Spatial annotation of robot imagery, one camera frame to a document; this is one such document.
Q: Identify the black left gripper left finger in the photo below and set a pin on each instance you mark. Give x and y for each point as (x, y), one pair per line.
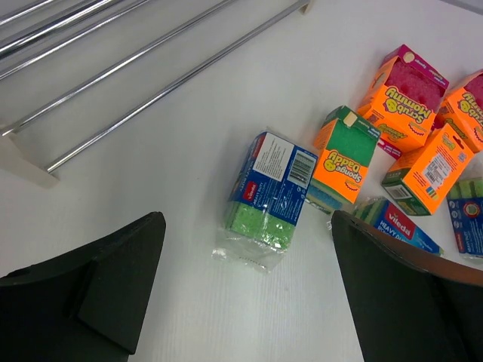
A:
(88, 304)

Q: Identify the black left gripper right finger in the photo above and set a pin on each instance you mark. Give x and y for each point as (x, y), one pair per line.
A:
(407, 304)

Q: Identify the orange box barcode side up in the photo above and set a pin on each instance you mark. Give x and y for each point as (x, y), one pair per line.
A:
(420, 180)

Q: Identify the orange green Sponge Daddy box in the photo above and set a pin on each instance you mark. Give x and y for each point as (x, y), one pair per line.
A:
(345, 143)

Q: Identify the blue green Vileda sponge pack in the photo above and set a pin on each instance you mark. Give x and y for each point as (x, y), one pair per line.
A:
(265, 203)

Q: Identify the orange pink Scrub Mommy box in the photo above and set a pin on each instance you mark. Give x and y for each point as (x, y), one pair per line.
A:
(403, 99)

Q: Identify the cream chrome wire shelf rack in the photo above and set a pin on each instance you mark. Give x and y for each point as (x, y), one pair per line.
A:
(59, 108)

